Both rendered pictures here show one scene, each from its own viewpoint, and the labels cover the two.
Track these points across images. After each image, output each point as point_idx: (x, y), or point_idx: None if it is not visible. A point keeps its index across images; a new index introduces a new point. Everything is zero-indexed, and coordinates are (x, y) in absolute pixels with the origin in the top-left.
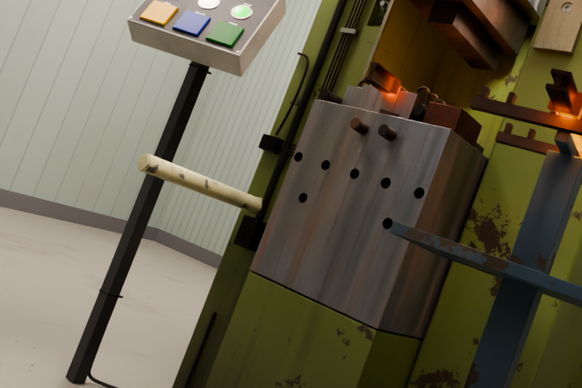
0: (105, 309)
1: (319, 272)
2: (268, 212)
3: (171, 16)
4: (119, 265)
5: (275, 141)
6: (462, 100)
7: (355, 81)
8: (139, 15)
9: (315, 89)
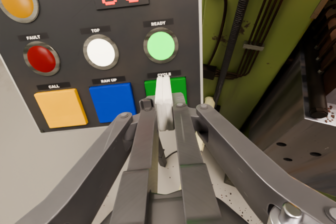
0: (162, 158)
1: (303, 180)
2: (218, 101)
3: (81, 107)
4: (159, 153)
5: (213, 74)
6: None
7: (302, 16)
8: (46, 122)
9: (241, 25)
